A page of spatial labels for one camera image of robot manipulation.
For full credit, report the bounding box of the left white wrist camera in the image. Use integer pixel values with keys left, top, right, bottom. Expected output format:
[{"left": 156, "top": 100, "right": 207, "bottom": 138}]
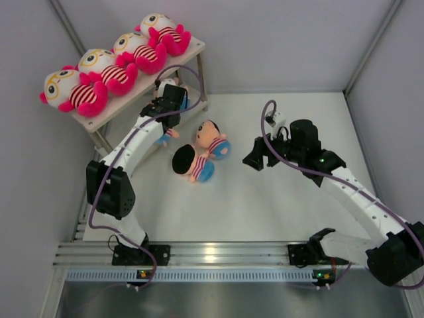
[{"left": 153, "top": 78, "right": 178, "bottom": 98}]

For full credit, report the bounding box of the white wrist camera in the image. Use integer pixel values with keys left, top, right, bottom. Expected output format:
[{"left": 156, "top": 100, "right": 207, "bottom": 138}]
[
  {"left": 265, "top": 111, "right": 287, "bottom": 138},
  {"left": 153, "top": 78, "right": 178, "bottom": 98}
]

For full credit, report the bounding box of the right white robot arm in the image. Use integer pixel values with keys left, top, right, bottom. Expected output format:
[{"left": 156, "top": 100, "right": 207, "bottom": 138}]
[{"left": 243, "top": 116, "right": 423, "bottom": 286}]

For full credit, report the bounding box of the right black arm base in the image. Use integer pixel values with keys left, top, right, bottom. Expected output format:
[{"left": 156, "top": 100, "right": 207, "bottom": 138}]
[{"left": 288, "top": 242, "right": 348, "bottom": 268}]

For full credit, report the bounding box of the boy plush face up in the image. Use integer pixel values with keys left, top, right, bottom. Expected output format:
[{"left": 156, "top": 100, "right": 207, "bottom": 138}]
[
  {"left": 153, "top": 77, "right": 191, "bottom": 109},
  {"left": 156, "top": 129, "right": 180, "bottom": 147}
]

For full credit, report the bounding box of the panda plush with glasses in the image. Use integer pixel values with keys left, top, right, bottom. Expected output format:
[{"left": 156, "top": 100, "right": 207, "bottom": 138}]
[
  {"left": 39, "top": 68, "right": 109, "bottom": 118},
  {"left": 76, "top": 48, "right": 138, "bottom": 96},
  {"left": 134, "top": 13, "right": 191, "bottom": 56},
  {"left": 112, "top": 32, "right": 168, "bottom": 75}
]

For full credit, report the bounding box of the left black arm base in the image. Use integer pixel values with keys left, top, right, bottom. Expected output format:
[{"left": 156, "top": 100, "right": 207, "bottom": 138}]
[{"left": 112, "top": 244, "right": 171, "bottom": 266}]

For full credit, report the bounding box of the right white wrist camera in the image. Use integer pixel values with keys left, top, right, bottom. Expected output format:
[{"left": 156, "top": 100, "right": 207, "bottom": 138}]
[{"left": 265, "top": 111, "right": 287, "bottom": 138}]

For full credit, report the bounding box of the white two-tier shelf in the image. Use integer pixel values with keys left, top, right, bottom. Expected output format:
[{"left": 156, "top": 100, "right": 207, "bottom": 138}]
[{"left": 70, "top": 38, "right": 209, "bottom": 157}]

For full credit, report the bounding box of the boy plush showing black hair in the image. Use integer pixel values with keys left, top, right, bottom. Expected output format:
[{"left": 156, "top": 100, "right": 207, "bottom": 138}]
[{"left": 172, "top": 144, "right": 215, "bottom": 183}]

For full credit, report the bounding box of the boy plush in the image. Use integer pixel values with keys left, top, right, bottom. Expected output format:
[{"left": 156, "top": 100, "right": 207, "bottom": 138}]
[{"left": 195, "top": 120, "right": 231, "bottom": 160}]

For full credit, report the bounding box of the aluminium mounting rail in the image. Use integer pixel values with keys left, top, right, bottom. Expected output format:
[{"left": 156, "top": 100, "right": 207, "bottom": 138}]
[{"left": 52, "top": 240, "right": 415, "bottom": 268}]

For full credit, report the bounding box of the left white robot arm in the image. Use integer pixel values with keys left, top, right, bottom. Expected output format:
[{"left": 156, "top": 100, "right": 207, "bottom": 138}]
[{"left": 86, "top": 84, "right": 189, "bottom": 265}]

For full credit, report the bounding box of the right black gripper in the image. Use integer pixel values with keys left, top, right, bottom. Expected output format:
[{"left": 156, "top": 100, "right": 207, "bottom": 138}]
[{"left": 244, "top": 127, "right": 304, "bottom": 171}]

